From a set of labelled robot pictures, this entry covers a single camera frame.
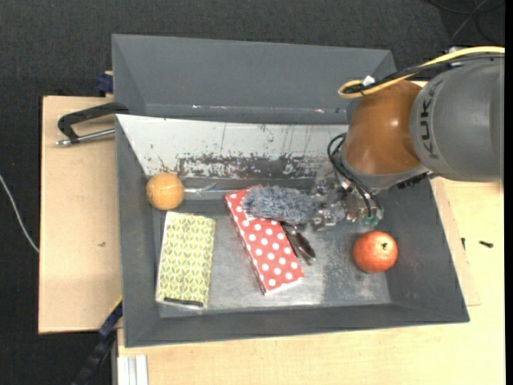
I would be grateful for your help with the grey-blue fuzzy cloth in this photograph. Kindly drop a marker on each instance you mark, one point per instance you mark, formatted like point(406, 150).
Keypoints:
point(278, 204)

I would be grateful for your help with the grey metal bin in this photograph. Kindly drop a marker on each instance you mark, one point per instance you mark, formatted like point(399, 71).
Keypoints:
point(240, 78)

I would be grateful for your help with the pale brown cardboard board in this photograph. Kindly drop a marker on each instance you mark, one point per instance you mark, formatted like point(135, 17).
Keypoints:
point(76, 215)

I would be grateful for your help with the red white-dotted box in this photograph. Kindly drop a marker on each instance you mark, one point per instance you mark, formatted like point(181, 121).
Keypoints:
point(268, 251)

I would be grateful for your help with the shiny grey sunglasses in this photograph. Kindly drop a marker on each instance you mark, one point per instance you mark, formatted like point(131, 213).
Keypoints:
point(302, 247)

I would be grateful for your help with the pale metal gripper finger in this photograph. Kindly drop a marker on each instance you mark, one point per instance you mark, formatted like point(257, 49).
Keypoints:
point(322, 191)
point(326, 220)

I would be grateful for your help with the small black screw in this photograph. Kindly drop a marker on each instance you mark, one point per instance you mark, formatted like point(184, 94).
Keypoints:
point(487, 244)

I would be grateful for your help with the orange fruit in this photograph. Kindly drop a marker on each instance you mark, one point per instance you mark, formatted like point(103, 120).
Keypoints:
point(374, 252)

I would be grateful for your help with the tan orange ball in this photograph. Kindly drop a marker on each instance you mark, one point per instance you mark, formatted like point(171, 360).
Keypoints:
point(164, 191)

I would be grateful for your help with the green patterned box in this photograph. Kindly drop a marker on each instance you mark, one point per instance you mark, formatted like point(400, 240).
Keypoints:
point(186, 255)

